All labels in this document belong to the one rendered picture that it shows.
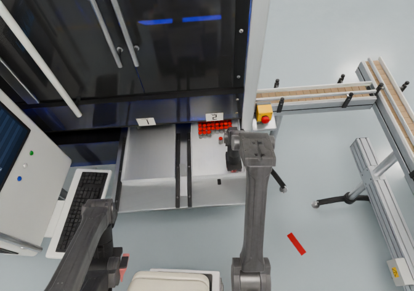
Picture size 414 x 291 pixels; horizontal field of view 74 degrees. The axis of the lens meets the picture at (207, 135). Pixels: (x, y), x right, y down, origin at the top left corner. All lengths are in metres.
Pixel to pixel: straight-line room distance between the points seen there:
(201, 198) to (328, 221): 1.25
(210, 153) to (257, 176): 0.75
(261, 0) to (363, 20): 3.11
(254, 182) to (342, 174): 1.87
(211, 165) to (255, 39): 0.64
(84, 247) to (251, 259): 0.41
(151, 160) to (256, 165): 0.85
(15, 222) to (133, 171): 0.52
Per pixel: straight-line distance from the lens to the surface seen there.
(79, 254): 0.68
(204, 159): 1.39
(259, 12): 0.99
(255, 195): 0.70
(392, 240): 1.88
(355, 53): 3.52
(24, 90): 1.39
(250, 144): 0.70
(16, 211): 1.39
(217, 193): 1.32
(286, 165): 2.42
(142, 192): 1.37
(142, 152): 1.47
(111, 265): 0.91
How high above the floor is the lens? 2.11
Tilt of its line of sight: 57 degrees down
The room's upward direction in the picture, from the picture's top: 6 degrees counter-clockwise
